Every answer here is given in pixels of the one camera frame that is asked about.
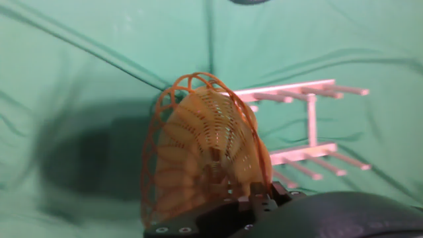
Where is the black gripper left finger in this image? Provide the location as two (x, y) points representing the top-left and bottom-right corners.
(248, 181), (270, 209)

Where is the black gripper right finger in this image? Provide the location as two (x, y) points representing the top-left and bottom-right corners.
(271, 180), (298, 204)

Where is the wooden dish rack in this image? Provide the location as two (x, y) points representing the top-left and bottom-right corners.
(219, 78), (371, 189)

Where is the orange wicker basket dish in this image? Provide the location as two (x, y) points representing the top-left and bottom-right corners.
(140, 71), (274, 229)

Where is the green cloth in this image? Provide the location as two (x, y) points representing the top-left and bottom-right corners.
(0, 0), (423, 238)

